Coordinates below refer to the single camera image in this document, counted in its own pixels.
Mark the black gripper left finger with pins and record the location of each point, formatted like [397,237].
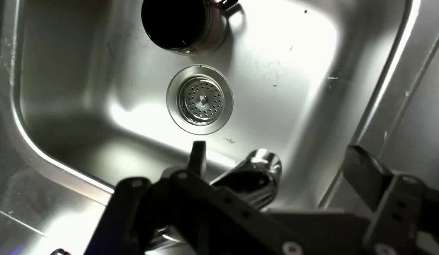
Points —
[213,207]

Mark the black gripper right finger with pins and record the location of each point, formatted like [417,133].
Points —
[397,212]

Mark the chrome faucet spout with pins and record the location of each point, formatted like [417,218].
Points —
[262,164]

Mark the round metal drain strainer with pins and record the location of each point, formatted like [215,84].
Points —
[199,99]

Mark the stainless steel sink basin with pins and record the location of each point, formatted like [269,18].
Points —
[284,71]

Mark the dark metal cup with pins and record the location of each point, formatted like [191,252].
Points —
[171,23]

